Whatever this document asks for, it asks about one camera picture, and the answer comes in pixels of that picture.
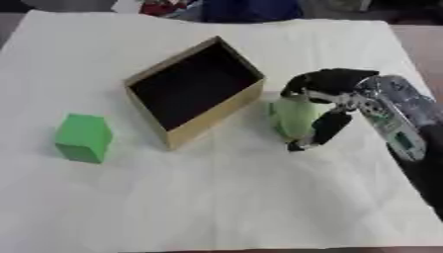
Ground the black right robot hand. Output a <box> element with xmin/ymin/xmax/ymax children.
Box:
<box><xmin>278</xmin><ymin>67</ymin><xmax>383</xmax><ymax>153</ymax></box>

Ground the light green cylinder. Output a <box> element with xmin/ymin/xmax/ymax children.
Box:
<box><xmin>266</xmin><ymin>97</ymin><xmax>336</xmax><ymax>141</ymax></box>

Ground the tan cardboard box black inside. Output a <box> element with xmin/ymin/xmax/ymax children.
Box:
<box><xmin>123</xmin><ymin>36</ymin><xmax>269</xmax><ymax>151</ymax></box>

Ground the person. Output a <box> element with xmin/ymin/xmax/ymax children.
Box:
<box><xmin>111</xmin><ymin>0</ymin><xmax>307</xmax><ymax>24</ymax></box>

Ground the green block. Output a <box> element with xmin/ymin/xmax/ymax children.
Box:
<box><xmin>53</xmin><ymin>113</ymin><xmax>115</xmax><ymax>165</ymax></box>

